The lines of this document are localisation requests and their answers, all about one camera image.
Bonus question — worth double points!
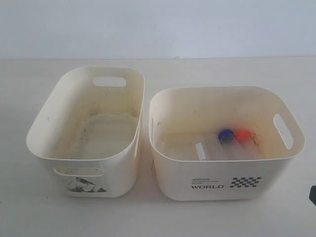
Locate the blue capped tube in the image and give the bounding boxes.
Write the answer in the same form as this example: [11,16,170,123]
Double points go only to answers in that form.
[218,129,242,160]

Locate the orange capped tube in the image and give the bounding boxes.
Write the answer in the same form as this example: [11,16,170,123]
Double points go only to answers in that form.
[236,130,262,160]

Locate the white plastic bin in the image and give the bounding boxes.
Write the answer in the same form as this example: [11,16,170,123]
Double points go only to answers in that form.
[26,66,145,198]

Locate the white WORLD bin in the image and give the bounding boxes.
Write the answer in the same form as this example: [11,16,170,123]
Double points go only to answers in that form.
[149,86,305,201]

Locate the dark object at right edge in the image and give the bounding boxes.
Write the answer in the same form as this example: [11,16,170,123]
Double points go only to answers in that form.
[309,185,316,205]

